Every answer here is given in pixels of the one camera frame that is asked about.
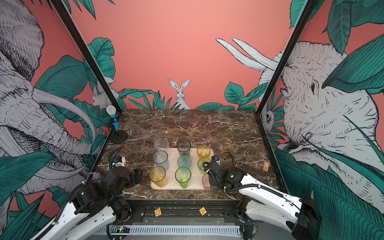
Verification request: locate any black front rail base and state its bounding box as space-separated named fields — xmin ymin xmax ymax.
xmin=119 ymin=199 xmax=304 ymax=224

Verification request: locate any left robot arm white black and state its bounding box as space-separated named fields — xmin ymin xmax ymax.
xmin=32 ymin=166 xmax=142 ymax=240

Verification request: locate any toy microphone on stand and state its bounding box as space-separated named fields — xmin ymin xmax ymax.
xmin=106 ymin=105 xmax=128 ymax=144

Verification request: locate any small wooden block right edge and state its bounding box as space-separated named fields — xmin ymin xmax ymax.
xmin=263 ymin=162 xmax=270 ymax=172

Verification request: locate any small purple toy figure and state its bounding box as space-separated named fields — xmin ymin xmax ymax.
xmin=92 ymin=172 xmax=102 ymax=180

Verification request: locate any right black frame post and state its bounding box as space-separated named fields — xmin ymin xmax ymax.
xmin=255 ymin=0 xmax=317 ymax=117

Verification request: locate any blue grey plastic glass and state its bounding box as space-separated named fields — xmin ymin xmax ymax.
xmin=152 ymin=150 xmax=169 ymax=170

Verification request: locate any dark brown plastic glass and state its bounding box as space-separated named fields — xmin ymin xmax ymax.
xmin=177 ymin=140 xmax=191 ymax=157

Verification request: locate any tall light green glass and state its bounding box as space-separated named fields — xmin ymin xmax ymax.
xmin=175 ymin=167 xmax=192 ymax=189

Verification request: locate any black frame post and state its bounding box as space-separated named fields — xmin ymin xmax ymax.
xmin=51 ymin=0 xmax=122 ymax=115
xmin=255 ymin=0 xmax=317 ymax=117

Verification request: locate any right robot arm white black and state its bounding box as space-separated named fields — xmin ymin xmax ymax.
xmin=202 ymin=160 xmax=322 ymax=240

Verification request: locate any green plastic glass short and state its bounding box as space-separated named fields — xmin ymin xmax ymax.
xmin=198 ymin=157 xmax=211 ymax=175

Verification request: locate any clear plastic glass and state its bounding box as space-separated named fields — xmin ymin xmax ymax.
xmin=154 ymin=138 xmax=169 ymax=152

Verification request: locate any beige square tray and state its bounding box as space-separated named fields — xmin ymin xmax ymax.
xmin=151 ymin=148 xmax=205 ymax=191

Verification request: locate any left black frame post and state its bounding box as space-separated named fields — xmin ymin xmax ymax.
xmin=51 ymin=0 xmax=122 ymax=115

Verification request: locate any teal frosted glass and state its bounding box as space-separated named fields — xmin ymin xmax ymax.
xmin=177 ymin=155 xmax=192 ymax=169

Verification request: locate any pink plastic glass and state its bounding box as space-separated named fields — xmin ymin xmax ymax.
xmin=202 ymin=174 xmax=212 ymax=191

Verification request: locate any amber plastic glass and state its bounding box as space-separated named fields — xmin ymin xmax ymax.
xmin=149 ymin=166 xmax=167 ymax=188

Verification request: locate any yellow plastic glass front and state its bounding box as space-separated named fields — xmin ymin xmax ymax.
xmin=197 ymin=145 xmax=211 ymax=158

